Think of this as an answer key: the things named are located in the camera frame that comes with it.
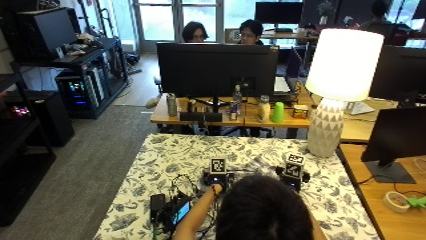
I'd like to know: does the green plastic object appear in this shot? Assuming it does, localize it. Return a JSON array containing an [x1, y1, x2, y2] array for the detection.
[[405, 195, 426, 210]]

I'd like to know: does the black cable bundle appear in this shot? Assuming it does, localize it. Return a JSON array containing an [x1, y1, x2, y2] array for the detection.
[[170, 173, 200, 201]]

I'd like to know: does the green plastic cup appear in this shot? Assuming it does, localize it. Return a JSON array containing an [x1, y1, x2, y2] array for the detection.
[[271, 101, 287, 124]]

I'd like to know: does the black background monitor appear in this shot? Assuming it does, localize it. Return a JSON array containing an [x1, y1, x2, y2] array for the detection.
[[253, 1, 305, 25]]

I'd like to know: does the person's right hand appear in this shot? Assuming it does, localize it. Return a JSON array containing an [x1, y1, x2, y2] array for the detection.
[[275, 165, 312, 193]]

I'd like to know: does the black box on shelf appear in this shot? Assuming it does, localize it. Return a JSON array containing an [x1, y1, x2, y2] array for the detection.
[[10, 6, 83, 62]]

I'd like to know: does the black metal shelf rack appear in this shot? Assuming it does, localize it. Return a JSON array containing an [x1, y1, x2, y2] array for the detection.
[[11, 37, 131, 120]]

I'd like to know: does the white table lamp patterned base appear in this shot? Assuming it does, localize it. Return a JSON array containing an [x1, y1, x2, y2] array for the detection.
[[304, 28, 387, 159]]

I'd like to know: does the clear plastic bottle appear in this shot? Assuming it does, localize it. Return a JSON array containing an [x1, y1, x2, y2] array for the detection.
[[232, 84, 244, 114]]

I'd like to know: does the wooden side desk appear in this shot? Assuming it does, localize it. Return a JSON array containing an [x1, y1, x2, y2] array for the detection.
[[339, 143, 426, 240]]

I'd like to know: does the yellow small box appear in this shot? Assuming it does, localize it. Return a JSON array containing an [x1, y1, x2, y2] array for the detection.
[[292, 104, 311, 120]]

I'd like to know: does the large black monitor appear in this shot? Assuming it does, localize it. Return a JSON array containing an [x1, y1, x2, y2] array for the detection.
[[156, 42, 281, 108]]

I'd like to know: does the the person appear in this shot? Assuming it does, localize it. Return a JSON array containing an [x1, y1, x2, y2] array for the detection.
[[172, 173, 331, 240]]

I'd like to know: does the black monitor on stand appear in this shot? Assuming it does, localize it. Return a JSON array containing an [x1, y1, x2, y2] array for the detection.
[[360, 105, 426, 185]]

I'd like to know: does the white marker cube glove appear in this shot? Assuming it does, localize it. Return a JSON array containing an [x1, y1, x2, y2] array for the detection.
[[209, 157, 228, 175], [284, 152, 307, 180]]

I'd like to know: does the black low shelf unit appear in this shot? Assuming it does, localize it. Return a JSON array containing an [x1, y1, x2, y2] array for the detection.
[[0, 63, 59, 228]]

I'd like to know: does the open laptop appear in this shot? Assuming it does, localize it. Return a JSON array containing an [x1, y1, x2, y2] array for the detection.
[[273, 49, 305, 96]]

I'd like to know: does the floral blue white tablecloth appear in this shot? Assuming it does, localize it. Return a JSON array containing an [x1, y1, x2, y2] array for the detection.
[[92, 133, 381, 240]]

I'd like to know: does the black device with lit screen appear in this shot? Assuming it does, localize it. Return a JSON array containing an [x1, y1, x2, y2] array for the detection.
[[160, 196, 196, 233]]

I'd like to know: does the black power adapter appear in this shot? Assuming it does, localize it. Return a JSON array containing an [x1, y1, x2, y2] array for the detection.
[[150, 193, 167, 223]]

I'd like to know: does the roll of beige tape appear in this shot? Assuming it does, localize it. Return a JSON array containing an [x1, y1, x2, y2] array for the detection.
[[383, 190, 412, 214]]

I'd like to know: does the silver metal tumbler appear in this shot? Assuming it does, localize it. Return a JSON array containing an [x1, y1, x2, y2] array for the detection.
[[166, 92, 179, 118]]

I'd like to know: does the computer tower with coloured lights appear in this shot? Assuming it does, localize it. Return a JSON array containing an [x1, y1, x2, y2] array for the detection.
[[55, 68, 107, 116]]

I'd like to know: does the person's left hand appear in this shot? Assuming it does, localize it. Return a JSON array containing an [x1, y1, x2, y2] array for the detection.
[[201, 171, 237, 194]]

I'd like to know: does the black computer tower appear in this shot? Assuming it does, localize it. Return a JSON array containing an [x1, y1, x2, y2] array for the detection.
[[3, 89, 76, 148]]

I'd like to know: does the white marker cube left glove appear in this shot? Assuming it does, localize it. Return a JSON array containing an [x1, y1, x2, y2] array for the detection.
[[209, 157, 228, 175]]

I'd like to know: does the white marker cube right glove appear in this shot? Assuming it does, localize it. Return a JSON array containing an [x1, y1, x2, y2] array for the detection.
[[284, 152, 307, 180]]

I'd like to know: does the blue drink can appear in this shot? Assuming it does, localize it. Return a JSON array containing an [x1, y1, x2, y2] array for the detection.
[[228, 100, 240, 121]]

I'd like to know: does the black monitor behind lamp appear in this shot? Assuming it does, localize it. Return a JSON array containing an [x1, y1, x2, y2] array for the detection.
[[368, 44, 426, 108]]

